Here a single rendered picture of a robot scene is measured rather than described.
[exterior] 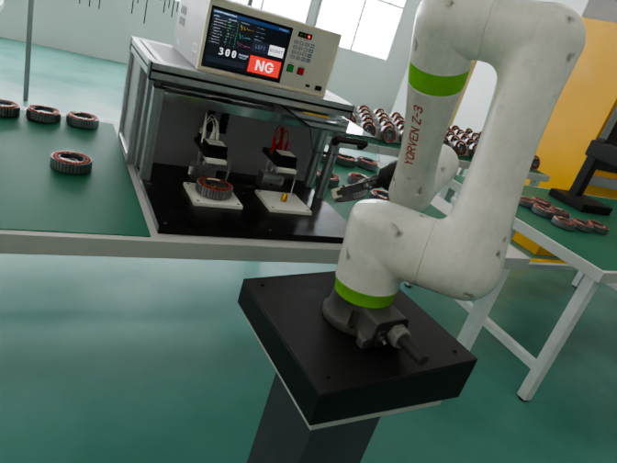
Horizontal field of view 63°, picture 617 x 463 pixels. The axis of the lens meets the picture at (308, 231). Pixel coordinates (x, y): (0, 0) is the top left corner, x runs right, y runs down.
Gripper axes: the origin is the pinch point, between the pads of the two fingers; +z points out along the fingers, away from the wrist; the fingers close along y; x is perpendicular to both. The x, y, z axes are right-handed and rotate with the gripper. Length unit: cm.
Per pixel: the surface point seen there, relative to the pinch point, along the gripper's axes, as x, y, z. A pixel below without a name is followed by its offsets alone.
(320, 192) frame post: 1.1, 7.5, 24.0
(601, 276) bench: -67, 100, -20
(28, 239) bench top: 12, -88, 8
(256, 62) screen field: 45.2, -13.1, 9.5
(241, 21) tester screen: 56, -18, 5
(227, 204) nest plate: 6.7, -34.3, 16.0
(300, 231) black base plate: -7.5, -19.7, 4.6
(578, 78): 22, 350, 76
